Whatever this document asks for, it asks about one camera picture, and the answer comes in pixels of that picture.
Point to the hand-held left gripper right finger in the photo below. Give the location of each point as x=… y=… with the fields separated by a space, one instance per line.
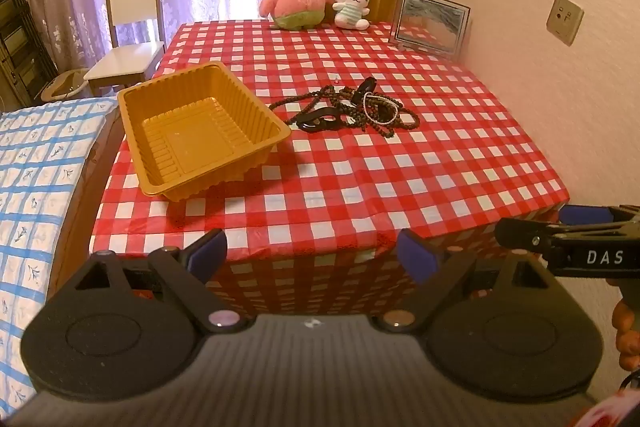
x=417 y=257

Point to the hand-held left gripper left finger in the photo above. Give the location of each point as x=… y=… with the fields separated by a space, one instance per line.
x=207 y=253

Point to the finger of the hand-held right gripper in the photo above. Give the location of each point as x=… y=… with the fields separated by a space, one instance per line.
x=522 y=234
x=585 y=214

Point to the orange plastic tray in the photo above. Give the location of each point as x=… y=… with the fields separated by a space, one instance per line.
x=200 y=132

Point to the black bangle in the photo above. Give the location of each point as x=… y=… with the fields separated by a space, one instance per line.
x=369 y=86

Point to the person's right hand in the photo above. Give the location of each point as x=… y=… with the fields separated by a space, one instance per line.
x=629 y=332

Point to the red white checkered tablecloth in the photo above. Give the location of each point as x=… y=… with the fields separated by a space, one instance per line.
x=400 y=177

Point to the pink white cloth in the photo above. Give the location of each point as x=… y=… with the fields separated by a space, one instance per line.
x=607 y=407

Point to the blue white checkered blanket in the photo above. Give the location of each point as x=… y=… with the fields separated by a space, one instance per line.
x=35 y=207

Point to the beige plastic basin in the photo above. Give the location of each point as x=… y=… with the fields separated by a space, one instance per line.
x=62 y=84

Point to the dark shelf rack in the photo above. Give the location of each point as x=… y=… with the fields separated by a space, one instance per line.
x=20 y=37

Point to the wooden bed frame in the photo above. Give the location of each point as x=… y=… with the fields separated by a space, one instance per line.
x=85 y=197

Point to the glass picture frame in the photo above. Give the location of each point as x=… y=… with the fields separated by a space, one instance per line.
x=430 y=24

